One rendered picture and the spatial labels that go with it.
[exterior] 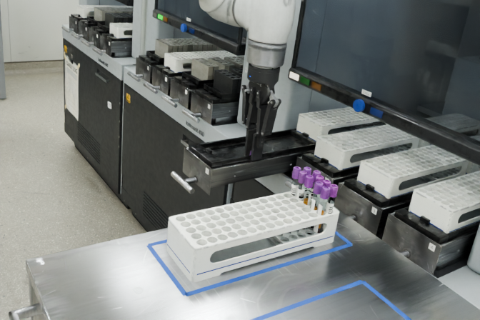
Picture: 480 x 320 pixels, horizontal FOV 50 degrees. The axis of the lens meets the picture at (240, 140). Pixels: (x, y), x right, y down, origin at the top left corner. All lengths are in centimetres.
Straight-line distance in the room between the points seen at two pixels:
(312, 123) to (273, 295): 71
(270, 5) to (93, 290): 68
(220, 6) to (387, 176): 54
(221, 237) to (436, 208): 48
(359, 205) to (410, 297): 36
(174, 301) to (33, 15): 404
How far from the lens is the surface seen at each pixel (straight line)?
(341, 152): 128
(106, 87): 250
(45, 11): 471
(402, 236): 116
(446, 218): 113
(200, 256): 81
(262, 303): 82
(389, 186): 120
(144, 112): 213
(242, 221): 90
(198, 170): 128
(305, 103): 153
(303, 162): 133
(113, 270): 86
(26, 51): 474
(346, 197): 124
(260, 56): 118
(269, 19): 116
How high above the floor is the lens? 134
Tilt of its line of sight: 22 degrees down
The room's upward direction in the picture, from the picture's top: 7 degrees clockwise
